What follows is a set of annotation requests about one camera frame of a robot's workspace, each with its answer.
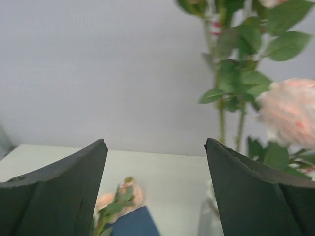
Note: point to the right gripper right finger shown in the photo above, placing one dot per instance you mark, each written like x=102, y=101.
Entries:
x=256, y=200

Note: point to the white ribbed ceramic vase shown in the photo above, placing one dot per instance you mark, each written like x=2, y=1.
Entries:
x=209, y=218

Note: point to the blue wrapping paper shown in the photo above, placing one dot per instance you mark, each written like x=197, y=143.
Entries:
x=137, y=223

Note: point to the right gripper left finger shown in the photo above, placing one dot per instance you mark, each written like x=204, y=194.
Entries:
x=56, y=200

